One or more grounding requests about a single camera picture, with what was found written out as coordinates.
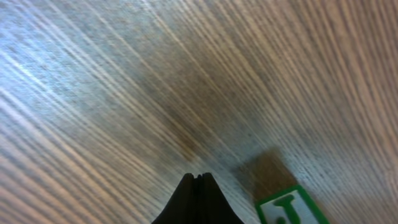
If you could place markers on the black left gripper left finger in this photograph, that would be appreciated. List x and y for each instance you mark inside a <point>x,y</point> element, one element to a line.
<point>180,203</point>

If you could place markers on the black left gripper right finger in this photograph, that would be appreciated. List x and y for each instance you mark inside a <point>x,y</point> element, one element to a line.
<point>212,206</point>

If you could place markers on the green soccer ball block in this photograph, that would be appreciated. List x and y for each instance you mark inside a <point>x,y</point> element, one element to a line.
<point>290,206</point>

